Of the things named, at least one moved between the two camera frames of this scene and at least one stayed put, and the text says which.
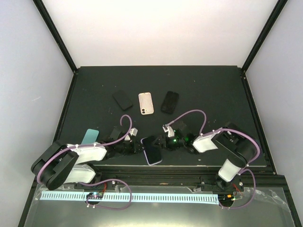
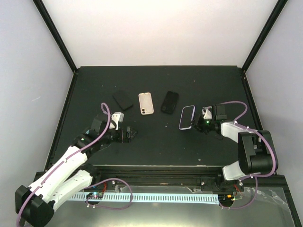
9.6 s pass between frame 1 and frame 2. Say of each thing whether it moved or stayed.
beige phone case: stayed
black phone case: stayed
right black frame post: stayed
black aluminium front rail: stayed
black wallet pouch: stayed
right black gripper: moved
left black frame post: stayed
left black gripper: moved
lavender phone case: moved
